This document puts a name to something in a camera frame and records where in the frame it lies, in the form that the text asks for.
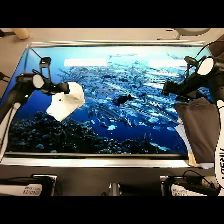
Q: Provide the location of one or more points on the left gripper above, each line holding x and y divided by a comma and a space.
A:
60, 88

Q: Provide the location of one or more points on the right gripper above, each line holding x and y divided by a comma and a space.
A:
171, 88

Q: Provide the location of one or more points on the white T-shirt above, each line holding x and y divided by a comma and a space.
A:
66, 103

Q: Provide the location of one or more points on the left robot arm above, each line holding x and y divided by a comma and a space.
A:
20, 87

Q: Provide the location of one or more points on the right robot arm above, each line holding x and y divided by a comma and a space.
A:
213, 80

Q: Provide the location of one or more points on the dark grey garment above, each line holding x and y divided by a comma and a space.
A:
200, 130

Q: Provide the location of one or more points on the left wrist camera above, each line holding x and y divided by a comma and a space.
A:
45, 63

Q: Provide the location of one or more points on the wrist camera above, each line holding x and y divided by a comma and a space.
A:
45, 63
190, 62

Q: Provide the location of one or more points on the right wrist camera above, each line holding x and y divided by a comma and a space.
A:
190, 62

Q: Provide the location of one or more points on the silver frame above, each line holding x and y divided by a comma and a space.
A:
100, 162

